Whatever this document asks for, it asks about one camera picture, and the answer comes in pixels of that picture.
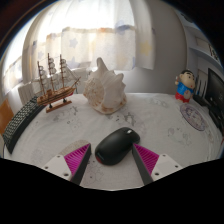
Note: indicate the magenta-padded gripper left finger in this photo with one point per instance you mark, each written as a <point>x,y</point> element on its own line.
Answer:
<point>76,159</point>

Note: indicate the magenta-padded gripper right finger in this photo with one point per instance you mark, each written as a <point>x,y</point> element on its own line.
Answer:
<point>148,159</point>

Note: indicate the black computer mouse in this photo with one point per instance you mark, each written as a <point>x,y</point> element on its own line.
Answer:
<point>115,146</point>

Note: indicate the round purple printed mouse pad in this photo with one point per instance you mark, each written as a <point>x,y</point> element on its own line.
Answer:
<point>194,117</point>

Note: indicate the white printed tablecloth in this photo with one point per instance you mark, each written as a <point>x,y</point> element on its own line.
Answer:
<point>160,133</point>

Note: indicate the black keyboard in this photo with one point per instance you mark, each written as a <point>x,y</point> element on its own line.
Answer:
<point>20,121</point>

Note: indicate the wooden model sailing ship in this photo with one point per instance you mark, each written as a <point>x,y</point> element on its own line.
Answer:
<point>56,95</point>

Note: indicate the large white conch shell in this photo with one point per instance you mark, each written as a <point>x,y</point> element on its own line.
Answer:
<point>105,90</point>

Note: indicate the cartoon boy figurine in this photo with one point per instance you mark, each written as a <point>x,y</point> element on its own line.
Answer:
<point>184,87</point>

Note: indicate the orange wooden chair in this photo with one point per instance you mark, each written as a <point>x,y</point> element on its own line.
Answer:
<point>5,116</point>

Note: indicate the black monitor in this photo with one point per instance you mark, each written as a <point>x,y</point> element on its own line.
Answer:
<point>216,96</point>

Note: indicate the white star-print curtain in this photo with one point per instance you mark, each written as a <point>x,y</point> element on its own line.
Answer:
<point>93,36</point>

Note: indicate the white shelf unit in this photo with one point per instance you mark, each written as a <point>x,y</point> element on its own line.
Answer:
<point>203,43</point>

